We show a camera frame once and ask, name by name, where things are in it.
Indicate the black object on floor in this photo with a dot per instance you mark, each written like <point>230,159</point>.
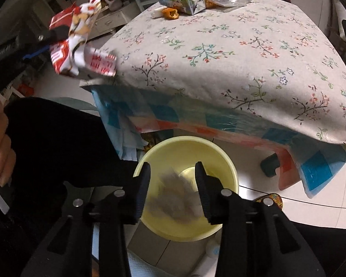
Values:
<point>269,164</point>

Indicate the orange mango peel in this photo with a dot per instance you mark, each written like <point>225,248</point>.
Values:
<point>170,13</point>
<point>210,3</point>

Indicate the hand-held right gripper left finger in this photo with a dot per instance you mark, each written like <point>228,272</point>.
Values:
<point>142,186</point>

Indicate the person's left hand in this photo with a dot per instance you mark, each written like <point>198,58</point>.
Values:
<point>0,150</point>

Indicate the red and white snack wrapper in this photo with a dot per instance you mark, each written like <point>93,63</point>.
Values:
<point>75,37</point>

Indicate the grey tissue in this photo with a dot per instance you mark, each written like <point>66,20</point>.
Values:
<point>173,192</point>

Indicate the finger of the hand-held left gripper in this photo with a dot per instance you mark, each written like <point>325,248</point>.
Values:
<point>36,53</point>
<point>53,36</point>

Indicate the person's black clothing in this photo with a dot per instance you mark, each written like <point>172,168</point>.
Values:
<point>60,138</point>

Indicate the pink pot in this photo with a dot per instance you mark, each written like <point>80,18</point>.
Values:
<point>114,4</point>

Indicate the white plastic item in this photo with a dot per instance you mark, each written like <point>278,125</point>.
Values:
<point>210,251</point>

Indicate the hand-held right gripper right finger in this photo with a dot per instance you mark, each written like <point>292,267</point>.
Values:
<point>203,186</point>

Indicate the white drawer cabinet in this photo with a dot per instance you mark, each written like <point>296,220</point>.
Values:
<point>109,20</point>

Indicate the checkered plastic table cover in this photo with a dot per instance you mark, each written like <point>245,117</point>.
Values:
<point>314,167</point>

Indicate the yellow plastic bin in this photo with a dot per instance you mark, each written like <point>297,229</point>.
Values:
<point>190,147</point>

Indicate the blue green milk carton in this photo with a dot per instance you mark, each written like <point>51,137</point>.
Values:
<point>187,4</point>

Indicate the floral tablecloth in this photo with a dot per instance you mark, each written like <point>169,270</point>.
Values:
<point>219,72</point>

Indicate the patterned slipper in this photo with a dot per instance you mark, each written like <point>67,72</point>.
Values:
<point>272,199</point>

